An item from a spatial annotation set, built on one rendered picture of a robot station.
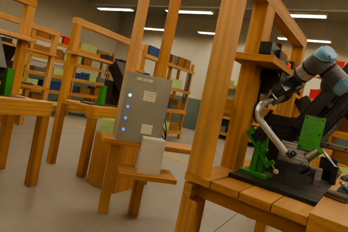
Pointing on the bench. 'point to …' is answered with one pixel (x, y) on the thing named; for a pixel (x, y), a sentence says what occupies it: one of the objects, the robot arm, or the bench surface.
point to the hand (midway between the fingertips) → (271, 100)
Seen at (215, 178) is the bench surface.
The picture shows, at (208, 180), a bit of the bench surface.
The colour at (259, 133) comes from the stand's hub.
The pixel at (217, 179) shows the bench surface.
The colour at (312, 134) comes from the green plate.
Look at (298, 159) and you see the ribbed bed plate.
